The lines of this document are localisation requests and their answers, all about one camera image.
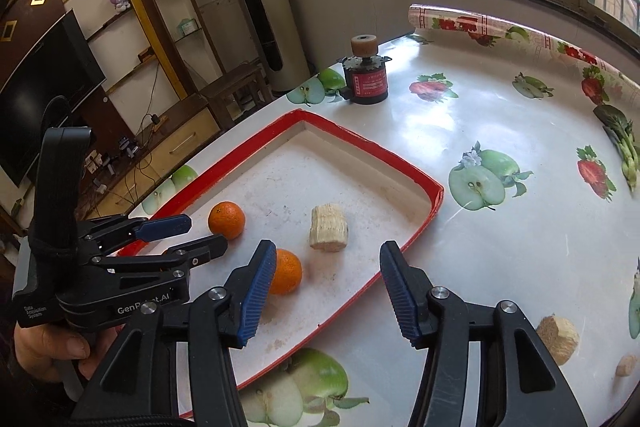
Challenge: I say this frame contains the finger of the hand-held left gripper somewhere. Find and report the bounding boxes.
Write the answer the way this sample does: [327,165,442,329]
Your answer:
[77,214,193,253]
[90,234,229,278]

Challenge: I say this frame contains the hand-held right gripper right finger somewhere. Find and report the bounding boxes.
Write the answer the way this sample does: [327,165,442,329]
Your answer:
[379,240,589,427]

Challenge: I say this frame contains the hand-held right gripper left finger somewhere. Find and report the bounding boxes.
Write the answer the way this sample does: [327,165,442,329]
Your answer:
[75,240,278,427]

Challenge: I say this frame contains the orange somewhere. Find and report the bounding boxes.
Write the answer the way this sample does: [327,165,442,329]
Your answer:
[208,201,246,241]
[268,249,303,296]

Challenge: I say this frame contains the beige fibrous chunk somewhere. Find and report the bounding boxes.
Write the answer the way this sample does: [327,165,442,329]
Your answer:
[309,204,349,253]
[536,315,581,366]

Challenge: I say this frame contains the red-rimmed white tray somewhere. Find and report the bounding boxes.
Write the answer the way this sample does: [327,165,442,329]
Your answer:
[116,109,445,419]

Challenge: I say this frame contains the person's left hand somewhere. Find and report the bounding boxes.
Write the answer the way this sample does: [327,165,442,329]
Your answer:
[14,322,127,384]

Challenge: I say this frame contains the wooden television cabinet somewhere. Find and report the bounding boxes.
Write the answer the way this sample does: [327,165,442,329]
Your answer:
[75,94,222,218]

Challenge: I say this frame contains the fruit-print plastic tablecloth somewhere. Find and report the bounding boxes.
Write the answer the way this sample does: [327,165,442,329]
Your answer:
[140,3,640,427]

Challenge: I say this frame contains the dark wooden stool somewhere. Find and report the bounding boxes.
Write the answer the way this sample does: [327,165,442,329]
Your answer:
[200,63,274,130]

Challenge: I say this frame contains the black flat television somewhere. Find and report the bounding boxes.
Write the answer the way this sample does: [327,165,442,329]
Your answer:
[0,9,107,188]

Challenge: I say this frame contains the wooden display shelf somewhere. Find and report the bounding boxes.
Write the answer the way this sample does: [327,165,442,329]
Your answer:
[50,0,225,108]

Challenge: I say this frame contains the black motor with cork wheel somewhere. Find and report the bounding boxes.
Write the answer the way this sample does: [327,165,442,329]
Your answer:
[336,35,396,106]

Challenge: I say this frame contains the small beige piece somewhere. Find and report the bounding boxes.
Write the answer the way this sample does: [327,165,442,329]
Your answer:
[615,354,640,378]

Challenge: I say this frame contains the beige tower air conditioner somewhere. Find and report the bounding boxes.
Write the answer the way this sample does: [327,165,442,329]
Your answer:
[208,0,311,95]

